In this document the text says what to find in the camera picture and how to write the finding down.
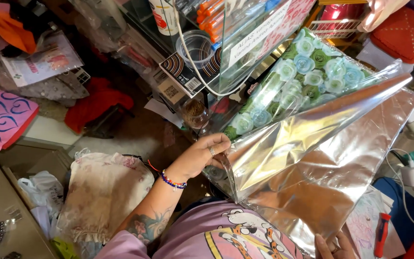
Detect clear bag with printed card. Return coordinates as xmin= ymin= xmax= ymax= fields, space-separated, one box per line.
xmin=0 ymin=30 xmax=85 ymax=88

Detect pink paper with blue hearts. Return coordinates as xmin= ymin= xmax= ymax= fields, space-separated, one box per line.
xmin=0 ymin=86 xmax=40 ymax=152

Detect person's left hand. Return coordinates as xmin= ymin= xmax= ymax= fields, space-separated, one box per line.
xmin=166 ymin=133 xmax=231 ymax=181

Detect red stitched cushion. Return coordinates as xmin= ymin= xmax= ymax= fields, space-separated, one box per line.
xmin=370 ymin=6 xmax=414 ymax=65

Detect white wire basket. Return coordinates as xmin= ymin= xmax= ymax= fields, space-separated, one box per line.
xmin=307 ymin=19 xmax=362 ymax=39

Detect lilac cartoon print t-shirt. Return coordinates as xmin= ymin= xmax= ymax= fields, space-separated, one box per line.
xmin=94 ymin=200 xmax=317 ymax=259

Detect blue green rose wrapping paper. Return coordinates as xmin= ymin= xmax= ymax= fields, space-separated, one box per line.
xmin=223 ymin=28 xmax=374 ymax=141

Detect white cable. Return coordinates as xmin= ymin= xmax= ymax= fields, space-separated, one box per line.
xmin=171 ymin=0 xmax=254 ymax=97

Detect shiny red foil object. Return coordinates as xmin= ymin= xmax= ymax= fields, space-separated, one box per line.
xmin=318 ymin=4 xmax=366 ymax=33

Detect row of orange markers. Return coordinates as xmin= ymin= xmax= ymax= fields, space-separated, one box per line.
xmin=195 ymin=0 xmax=229 ymax=44

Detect round glass jar brown contents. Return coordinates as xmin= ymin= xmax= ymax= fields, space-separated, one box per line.
xmin=181 ymin=98 xmax=209 ymax=129

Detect yellow green paper scrap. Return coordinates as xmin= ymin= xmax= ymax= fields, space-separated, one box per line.
xmin=51 ymin=237 xmax=79 ymax=259

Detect orange cloth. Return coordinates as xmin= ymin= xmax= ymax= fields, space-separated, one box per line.
xmin=0 ymin=2 xmax=37 ymax=54

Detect red cloth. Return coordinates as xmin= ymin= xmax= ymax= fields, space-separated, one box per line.
xmin=64 ymin=77 xmax=134 ymax=134

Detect person's right hand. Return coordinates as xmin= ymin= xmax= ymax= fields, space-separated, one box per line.
xmin=314 ymin=230 xmax=357 ymax=259

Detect blue beaded bracelet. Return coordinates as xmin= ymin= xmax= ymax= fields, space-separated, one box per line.
xmin=160 ymin=170 xmax=188 ymax=191

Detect clear cellophane sheet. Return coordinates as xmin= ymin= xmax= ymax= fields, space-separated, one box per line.
xmin=203 ymin=60 xmax=414 ymax=258

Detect white plastic bag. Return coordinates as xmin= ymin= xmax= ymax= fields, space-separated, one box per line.
xmin=17 ymin=171 xmax=65 ymax=238

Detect paper with scribbled drawing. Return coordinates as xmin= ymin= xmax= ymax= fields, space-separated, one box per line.
xmin=344 ymin=185 xmax=407 ymax=259

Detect clear acrylic stand with label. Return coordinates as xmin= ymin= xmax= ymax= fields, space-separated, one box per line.
xmin=212 ymin=0 xmax=317 ymax=95

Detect white bottle with red label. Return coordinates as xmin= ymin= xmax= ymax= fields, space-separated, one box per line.
xmin=148 ymin=0 xmax=179 ymax=36

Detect black box with striped arcs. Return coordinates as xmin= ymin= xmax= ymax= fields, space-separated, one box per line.
xmin=158 ymin=47 xmax=225 ymax=98

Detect blue folder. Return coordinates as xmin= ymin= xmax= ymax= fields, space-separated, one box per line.
xmin=372 ymin=177 xmax=414 ymax=250

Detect clear plastic cup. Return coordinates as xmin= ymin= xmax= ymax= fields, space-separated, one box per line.
xmin=175 ymin=30 xmax=216 ymax=70

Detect cream floral fabric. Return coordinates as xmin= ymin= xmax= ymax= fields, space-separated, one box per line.
xmin=56 ymin=151 xmax=155 ymax=245

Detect red handled tool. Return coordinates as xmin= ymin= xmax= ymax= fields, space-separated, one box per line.
xmin=373 ymin=212 xmax=392 ymax=259

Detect pink rose print paper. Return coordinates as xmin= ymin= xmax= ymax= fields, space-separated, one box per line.
xmin=257 ymin=0 xmax=317 ymax=60

